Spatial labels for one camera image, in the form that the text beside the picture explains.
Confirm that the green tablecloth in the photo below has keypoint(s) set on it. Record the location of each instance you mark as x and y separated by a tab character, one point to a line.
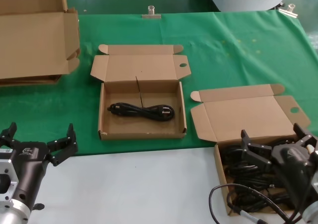
223	60

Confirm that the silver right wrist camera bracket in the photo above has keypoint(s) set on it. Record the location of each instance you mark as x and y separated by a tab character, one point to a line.
315	181

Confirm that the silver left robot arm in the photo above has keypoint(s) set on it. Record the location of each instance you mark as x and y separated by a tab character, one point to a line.
12	214

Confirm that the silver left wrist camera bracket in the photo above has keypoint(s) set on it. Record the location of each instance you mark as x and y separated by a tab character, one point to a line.
7	167

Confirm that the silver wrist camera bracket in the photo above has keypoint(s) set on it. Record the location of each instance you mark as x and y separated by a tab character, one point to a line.
315	181
7	167

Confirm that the large open cardboard carton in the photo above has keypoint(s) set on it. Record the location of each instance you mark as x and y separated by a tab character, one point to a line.
32	42

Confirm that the silver binder clip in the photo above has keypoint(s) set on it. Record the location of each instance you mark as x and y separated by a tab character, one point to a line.
289	10
151	16

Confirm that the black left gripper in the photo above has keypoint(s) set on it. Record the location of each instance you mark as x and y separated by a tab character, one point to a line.
28	164

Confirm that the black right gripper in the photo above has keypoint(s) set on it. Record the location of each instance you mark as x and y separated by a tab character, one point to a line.
293	167

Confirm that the small open cardboard box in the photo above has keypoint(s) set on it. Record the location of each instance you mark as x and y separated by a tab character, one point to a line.
154	128

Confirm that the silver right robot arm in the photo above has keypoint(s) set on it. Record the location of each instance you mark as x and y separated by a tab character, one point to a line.
311	214

